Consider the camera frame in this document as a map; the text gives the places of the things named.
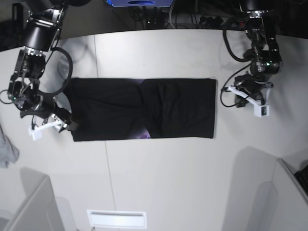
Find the white table slot plate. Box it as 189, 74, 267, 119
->
87, 210, 147, 229

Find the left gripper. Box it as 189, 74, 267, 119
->
234, 74, 273, 108

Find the grey cloth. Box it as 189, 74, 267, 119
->
0, 128, 20, 168

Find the white partition panel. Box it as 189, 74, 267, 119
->
0, 167, 77, 231
247, 159, 308, 231

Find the white left partition panel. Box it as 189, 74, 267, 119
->
0, 167, 77, 231

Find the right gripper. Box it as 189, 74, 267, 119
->
14, 92, 79, 133

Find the black keyboard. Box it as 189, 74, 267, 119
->
295, 166, 308, 194

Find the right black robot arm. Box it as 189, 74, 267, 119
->
6, 0, 89, 132

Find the black T-shirt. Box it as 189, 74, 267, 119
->
64, 78, 217, 141

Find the blue box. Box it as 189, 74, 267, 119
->
106, 0, 173, 7

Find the white right partition panel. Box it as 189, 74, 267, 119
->
247, 159, 308, 231

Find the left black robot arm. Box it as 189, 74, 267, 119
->
221, 0, 282, 108

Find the white power strip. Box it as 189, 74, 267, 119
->
197, 16, 249, 29

